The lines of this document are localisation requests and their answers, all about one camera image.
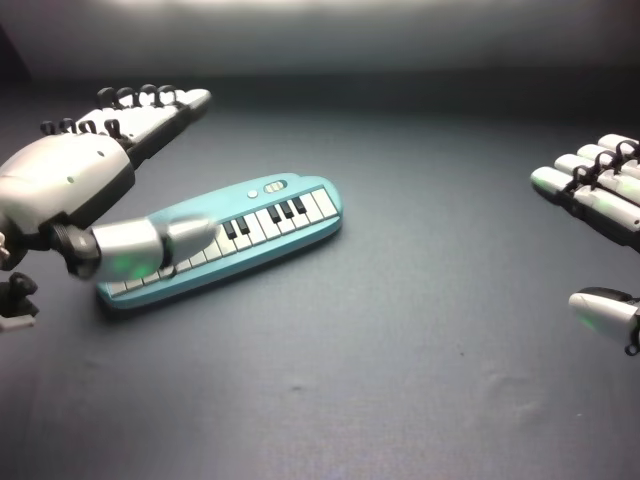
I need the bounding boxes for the teal toy piano keyboard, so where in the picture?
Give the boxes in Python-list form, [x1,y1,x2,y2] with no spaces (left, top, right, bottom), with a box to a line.
[95,172,345,314]

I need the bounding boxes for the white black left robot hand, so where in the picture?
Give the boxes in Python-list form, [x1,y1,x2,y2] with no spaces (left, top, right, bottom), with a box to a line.
[0,84,222,282]

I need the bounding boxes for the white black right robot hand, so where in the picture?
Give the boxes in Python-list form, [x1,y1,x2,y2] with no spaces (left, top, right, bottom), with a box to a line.
[530,133,640,357]

